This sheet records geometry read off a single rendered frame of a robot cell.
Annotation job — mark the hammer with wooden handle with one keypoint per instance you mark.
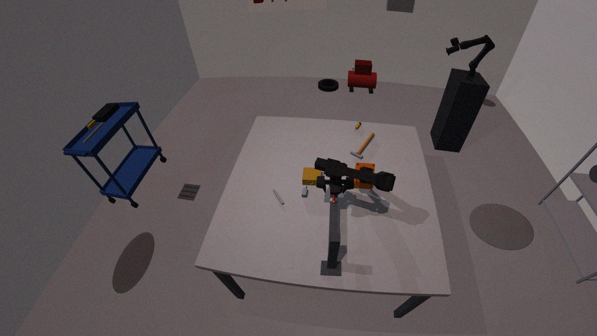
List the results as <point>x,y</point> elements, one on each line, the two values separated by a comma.
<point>363,146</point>

